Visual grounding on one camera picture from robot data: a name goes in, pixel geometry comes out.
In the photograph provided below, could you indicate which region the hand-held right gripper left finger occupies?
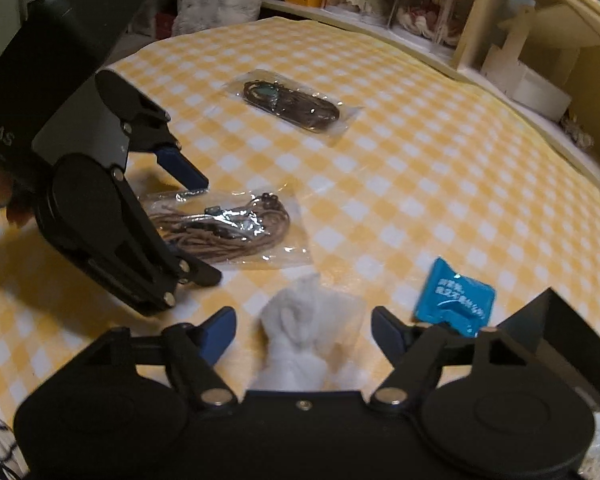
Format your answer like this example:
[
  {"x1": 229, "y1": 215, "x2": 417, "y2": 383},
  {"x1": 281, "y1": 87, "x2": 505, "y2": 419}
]
[{"x1": 77, "y1": 306, "x2": 238, "y2": 408}]

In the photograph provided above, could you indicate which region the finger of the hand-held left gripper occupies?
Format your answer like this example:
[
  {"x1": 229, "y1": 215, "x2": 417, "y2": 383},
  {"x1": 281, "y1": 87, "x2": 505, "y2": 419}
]
[
  {"x1": 95, "y1": 70, "x2": 210, "y2": 192},
  {"x1": 107, "y1": 180, "x2": 223, "y2": 317}
]

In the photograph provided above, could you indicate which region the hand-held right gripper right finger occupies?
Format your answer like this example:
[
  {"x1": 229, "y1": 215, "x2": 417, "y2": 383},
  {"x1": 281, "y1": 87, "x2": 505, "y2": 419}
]
[{"x1": 370, "y1": 306, "x2": 526, "y2": 413}]

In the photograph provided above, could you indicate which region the blue wipe packet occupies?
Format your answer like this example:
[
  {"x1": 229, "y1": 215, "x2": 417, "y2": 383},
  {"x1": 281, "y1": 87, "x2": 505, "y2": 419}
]
[{"x1": 412, "y1": 256, "x2": 497, "y2": 338}]

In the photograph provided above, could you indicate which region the white fluffy cloth packet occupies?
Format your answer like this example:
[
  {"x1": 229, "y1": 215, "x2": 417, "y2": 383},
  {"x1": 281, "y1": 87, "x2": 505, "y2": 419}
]
[{"x1": 257, "y1": 272, "x2": 368, "y2": 393}]

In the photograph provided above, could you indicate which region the brown cord clear packet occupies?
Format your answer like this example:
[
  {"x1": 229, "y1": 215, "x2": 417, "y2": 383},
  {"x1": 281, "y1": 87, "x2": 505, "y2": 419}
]
[{"x1": 140, "y1": 182, "x2": 313, "y2": 271}]

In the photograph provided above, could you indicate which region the dark bracelet clear packet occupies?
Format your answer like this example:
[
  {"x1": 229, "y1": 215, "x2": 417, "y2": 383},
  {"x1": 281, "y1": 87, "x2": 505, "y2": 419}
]
[{"x1": 222, "y1": 67, "x2": 365, "y2": 148}]

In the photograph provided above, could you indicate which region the black box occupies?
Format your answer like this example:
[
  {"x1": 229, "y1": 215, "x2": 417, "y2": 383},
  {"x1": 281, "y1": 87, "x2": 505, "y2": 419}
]
[{"x1": 497, "y1": 287, "x2": 600, "y2": 421}]

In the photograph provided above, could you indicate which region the red box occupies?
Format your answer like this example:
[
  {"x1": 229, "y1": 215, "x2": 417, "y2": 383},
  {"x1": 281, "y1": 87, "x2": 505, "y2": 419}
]
[{"x1": 152, "y1": 10, "x2": 177, "y2": 40}]

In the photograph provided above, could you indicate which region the yellow checked blanket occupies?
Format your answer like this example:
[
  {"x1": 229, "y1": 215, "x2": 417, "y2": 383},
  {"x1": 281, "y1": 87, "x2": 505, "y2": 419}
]
[{"x1": 0, "y1": 15, "x2": 600, "y2": 480}]

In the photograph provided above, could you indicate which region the grey fluffy pillow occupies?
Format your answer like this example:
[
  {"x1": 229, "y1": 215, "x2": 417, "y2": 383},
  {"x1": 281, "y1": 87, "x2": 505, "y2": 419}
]
[{"x1": 172, "y1": 0, "x2": 275, "y2": 36}]

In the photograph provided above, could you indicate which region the white wooden stand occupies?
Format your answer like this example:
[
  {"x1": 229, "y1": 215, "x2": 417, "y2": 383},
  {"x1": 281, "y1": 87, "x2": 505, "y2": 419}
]
[{"x1": 480, "y1": 2, "x2": 600, "y2": 121}]

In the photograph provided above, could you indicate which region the pink doll display case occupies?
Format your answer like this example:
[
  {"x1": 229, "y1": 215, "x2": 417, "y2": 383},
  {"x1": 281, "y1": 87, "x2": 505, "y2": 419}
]
[{"x1": 390, "y1": 0, "x2": 476, "y2": 48}]

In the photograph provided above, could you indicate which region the small rope bundle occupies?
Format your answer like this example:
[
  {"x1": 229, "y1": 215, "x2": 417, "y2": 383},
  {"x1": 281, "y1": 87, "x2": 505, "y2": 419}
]
[{"x1": 560, "y1": 112, "x2": 595, "y2": 151}]

